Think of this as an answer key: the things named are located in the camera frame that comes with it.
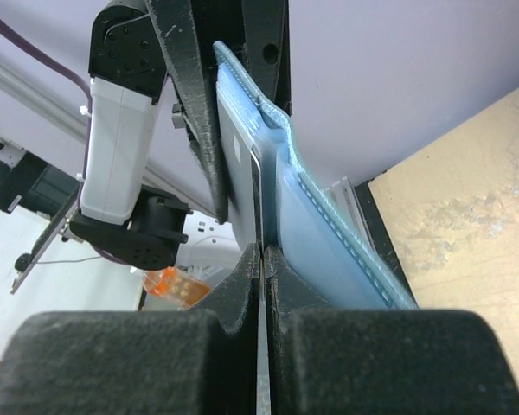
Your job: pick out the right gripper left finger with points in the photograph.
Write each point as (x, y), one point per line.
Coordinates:
(197, 361)

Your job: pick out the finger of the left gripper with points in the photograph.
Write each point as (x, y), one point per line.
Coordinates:
(176, 31)
(267, 35)

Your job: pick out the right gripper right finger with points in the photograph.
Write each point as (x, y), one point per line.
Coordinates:
(325, 360)

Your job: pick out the blue card holder wallet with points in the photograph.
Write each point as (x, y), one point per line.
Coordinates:
(318, 244)

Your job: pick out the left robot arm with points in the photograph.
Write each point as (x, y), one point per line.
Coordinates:
(136, 47)

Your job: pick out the orange translucent container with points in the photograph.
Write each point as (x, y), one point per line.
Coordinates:
(175, 286)

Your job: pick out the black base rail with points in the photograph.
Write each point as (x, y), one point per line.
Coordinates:
(378, 234)

